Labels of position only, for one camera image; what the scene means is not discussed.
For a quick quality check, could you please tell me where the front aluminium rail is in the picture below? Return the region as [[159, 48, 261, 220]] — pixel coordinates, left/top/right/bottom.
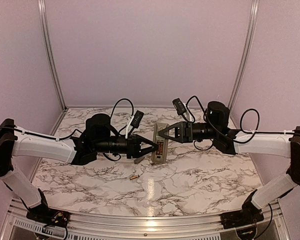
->
[[0, 198, 291, 240]]

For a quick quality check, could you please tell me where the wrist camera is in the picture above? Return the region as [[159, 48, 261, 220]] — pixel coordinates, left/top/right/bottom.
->
[[124, 110, 144, 139], [172, 98, 195, 122]]

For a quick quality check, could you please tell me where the left aluminium frame post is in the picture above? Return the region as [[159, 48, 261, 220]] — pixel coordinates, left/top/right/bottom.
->
[[37, 0, 67, 112]]

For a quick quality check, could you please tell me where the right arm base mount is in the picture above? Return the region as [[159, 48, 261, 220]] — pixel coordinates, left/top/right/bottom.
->
[[220, 209, 265, 229]]

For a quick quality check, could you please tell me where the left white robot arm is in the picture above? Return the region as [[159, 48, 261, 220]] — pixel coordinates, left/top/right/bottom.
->
[[0, 113, 159, 223]]

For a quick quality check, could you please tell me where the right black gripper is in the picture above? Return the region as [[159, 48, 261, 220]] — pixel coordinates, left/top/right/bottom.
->
[[158, 120, 220, 143]]

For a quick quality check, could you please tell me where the grey remote control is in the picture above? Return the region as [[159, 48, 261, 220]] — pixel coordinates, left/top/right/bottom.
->
[[151, 122, 169, 164]]

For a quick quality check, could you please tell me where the right aluminium frame post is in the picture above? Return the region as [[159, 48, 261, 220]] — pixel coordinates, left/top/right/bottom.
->
[[228, 0, 260, 111]]

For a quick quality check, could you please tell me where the grey battery cover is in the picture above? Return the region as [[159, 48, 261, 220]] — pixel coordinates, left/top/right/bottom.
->
[[133, 156, 145, 164]]

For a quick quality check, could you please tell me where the aluminium frame post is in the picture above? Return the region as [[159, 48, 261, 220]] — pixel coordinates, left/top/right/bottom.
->
[[228, 0, 260, 111], [37, 0, 67, 112]]

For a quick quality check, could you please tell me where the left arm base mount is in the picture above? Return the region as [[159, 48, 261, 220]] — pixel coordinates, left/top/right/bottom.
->
[[26, 208, 70, 228]]

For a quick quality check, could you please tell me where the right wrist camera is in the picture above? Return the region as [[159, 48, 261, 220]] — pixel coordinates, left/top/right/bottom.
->
[[172, 98, 195, 122]]

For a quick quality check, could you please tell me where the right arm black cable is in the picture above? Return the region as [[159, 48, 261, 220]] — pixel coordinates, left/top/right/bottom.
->
[[186, 94, 300, 151]]

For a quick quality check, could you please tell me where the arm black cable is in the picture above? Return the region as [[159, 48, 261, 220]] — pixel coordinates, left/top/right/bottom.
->
[[186, 94, 300, 151], [0, 98, 135, 141]]

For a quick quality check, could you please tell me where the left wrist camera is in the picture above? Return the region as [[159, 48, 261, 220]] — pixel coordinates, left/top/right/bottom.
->
[[124, 110, 144, 139]]

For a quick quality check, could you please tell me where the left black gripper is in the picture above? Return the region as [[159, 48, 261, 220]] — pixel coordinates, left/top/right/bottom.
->
[[94, 133, 160, 159]]

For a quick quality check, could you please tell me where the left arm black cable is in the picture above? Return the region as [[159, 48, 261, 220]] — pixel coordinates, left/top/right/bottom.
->
[[0, 98, 135, 141]]

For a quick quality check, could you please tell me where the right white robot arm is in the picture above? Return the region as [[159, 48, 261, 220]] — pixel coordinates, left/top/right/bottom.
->
[[158, 101, 300, 224]]

